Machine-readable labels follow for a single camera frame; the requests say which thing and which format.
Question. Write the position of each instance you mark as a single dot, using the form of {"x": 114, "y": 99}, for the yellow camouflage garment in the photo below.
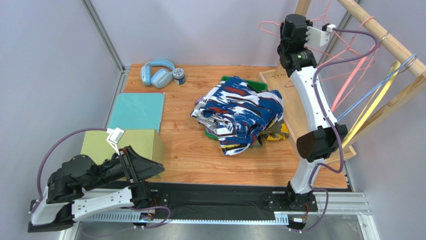
{"x": 277, "y": 132}

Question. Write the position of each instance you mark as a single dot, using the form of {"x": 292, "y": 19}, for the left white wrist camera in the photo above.
{"x": 114, "y": 136}

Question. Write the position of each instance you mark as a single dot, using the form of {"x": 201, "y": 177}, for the blue white patterned garment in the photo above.
{"x": 242, "y": 113}

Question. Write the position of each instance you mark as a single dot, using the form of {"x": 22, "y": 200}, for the small blue white jar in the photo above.
{"x": 179, "y": 76}

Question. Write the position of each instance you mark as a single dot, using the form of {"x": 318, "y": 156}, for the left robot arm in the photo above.
{"x": 63, "y": 203}

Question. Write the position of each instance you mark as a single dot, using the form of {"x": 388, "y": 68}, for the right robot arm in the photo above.
{"x": 324, "y": 132}

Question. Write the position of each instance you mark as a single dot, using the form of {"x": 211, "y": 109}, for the light blue headphones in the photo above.
{"x": 159, "y": 79}

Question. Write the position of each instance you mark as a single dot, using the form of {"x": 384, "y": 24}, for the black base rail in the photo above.
{"x": 189, "y": 201}

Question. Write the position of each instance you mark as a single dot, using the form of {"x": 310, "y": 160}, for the newspaper print garment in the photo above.
{"x": 207, "y": 121}

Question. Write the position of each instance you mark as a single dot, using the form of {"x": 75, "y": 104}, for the olive green box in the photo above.
{"x": 145, "y": 142}

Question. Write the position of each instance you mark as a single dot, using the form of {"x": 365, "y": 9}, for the purple trousers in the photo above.
{"x": 198, "y": 101}

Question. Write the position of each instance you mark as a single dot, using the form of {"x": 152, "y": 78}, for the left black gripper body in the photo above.
{"x": 127, "y": 166}

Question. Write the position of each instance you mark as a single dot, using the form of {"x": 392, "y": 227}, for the thick pink hanger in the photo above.
{"x": 348, "y": 48}

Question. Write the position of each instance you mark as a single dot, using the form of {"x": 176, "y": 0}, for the wooden clothes rack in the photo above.
{"x": 297, "y": 122}

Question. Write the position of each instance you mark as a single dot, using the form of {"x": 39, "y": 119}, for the green plastic tray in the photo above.
{"x": 257, "y": 86}

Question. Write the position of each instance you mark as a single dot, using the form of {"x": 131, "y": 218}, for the yellow clothes hanger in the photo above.
{"x": 374, "y": 100}

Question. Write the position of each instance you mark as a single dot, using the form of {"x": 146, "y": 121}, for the blue wire hanger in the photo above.
{"x": 393, "y": 73}

